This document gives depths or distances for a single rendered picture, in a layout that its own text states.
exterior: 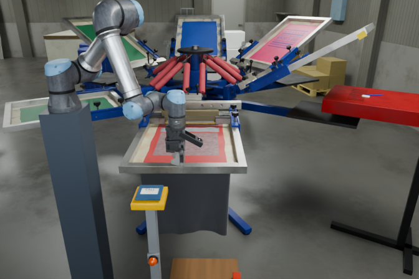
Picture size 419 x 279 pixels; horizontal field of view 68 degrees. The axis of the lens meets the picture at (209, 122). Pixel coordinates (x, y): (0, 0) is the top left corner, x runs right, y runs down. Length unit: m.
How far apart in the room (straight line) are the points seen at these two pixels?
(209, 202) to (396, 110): 1.22
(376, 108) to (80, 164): 1.70
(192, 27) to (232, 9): 7.32
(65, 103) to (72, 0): 10.15
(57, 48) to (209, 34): 6.11
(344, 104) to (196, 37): 2.08
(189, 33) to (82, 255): 2.61
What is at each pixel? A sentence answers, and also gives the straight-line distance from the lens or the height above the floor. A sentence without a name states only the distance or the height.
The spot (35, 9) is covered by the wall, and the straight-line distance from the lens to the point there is 12.11.
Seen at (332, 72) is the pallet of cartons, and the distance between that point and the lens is 6.54.
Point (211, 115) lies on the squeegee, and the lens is 1.95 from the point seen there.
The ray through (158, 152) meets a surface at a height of 0.96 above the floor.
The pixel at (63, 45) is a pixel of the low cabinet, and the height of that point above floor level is 0.67.
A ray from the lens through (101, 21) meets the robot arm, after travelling 1.31.
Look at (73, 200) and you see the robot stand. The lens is 1.81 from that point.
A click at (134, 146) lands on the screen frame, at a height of 0.99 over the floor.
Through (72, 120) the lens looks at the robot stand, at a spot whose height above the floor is 1.17.
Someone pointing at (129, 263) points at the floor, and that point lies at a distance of 2.43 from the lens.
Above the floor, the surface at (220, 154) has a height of 0.95.
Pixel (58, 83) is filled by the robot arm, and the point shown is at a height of 1.34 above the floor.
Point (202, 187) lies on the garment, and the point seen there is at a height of 0.82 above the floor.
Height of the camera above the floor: 1.68
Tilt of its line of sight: 21 degrees down
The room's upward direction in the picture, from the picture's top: straight up
